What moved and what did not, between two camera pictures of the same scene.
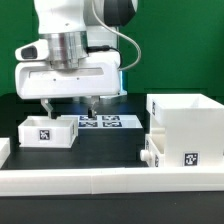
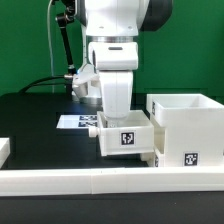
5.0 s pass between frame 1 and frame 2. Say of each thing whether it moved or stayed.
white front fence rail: stayed
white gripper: moved
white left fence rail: stayed
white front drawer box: stayed
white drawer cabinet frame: stayed
